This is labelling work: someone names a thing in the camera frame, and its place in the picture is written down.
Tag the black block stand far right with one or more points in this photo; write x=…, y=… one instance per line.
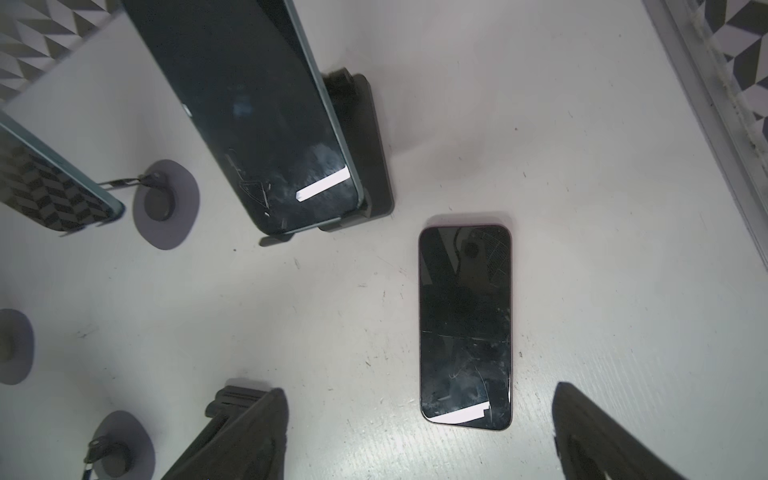
x=347, y=101

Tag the round grey stand front left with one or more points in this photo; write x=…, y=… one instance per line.
x=120, y=448

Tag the round grey stand back right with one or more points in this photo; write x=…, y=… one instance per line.
x=165, y=205

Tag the green-edged phone on round stand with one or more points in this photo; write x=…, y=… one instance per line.
x=40, y=184

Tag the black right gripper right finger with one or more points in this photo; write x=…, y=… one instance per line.
x=592, y=445

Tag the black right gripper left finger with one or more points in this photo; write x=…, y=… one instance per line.
x=246, y=438

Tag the round grey stand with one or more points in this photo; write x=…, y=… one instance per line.
x=17, y=347
x=165, y=205
x=120, y=448

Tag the dark phone on block stand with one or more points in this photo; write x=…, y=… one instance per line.
x=246, y=77

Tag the round grey stand centre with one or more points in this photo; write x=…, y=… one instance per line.
x=17, y=347

